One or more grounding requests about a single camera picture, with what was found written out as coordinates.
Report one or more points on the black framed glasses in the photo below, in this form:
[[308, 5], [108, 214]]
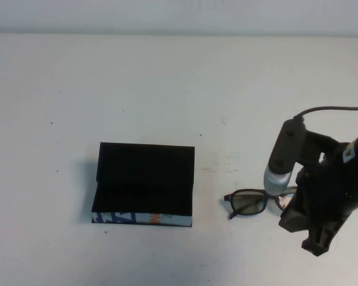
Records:
[[247, 203]]

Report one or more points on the black glasses case printed side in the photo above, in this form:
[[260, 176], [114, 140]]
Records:
[[143, 172]]

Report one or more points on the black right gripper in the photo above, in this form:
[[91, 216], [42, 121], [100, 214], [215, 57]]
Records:
[[322, 190]]

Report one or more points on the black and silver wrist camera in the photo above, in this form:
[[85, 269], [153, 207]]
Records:
[[285, 149]]

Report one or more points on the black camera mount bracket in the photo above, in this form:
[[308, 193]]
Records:
[[316, 143]]

